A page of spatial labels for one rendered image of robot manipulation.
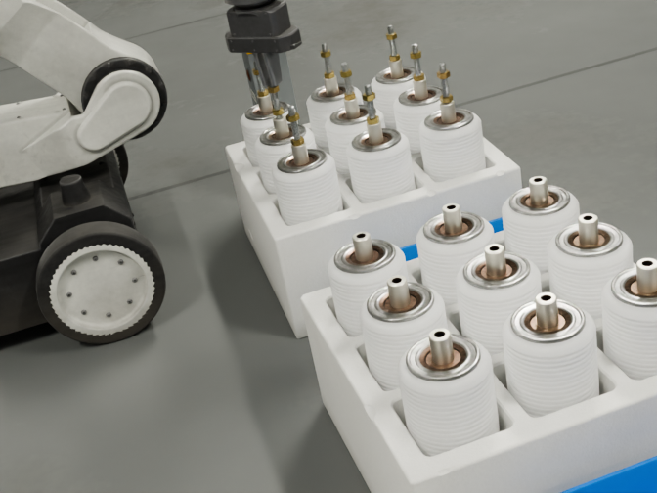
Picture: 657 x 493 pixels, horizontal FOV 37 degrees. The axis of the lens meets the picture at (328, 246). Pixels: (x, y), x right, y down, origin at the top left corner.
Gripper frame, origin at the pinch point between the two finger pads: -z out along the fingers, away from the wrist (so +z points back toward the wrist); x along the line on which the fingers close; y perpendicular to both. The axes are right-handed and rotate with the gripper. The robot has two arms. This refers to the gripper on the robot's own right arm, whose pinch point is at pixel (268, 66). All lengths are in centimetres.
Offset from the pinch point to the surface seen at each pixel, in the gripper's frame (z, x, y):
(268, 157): -13.3, 0.3, 4.8
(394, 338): -13, -40, 44
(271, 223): -18.7, -5.2, 15.2
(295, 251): -21.7, -10.1, 17.4
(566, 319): -11, -57, 38
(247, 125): -12.3, 9.5, -3.9
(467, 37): -37, 15, -111
